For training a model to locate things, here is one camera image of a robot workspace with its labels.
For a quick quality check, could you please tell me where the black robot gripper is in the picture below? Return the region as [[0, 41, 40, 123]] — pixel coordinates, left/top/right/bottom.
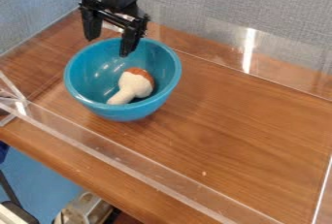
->
[[78, 0, 148, 57]]

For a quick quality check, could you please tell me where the white toy mushroom brown cap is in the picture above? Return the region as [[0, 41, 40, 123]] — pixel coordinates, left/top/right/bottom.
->
[[105, 67, 153, 105]]

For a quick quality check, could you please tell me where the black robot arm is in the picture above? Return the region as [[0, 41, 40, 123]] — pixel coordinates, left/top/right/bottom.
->
[[78, 0, 149, 57]]

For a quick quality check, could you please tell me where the blue plastic bowl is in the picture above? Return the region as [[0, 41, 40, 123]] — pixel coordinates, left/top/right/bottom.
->
[[62, 38, 182, 121]]

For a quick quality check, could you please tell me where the clear acrylic back barrier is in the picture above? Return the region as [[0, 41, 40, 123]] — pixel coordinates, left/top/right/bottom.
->
[[141, 4, 332, 102]]

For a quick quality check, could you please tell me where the clear acrylic barrier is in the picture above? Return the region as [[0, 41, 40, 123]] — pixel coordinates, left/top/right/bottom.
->
[[0, 97, 282, 224], [141, 4, 332, 102]]

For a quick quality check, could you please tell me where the clear acrylic front barrier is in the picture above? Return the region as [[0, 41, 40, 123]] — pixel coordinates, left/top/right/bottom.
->
[[0, 97, 282, 224]]

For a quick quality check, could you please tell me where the white power strip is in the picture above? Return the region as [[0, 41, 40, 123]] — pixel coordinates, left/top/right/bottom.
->
[[52, 191, 113, 224]]

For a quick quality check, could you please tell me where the clear acrylic corner bracket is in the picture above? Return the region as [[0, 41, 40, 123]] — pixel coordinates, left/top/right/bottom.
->
[[103, 14, 133, 34]]

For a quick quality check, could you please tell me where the clear acrylic left bracket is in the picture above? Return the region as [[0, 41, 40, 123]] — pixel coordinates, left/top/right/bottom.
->
[[0, 71, 26, 127]]

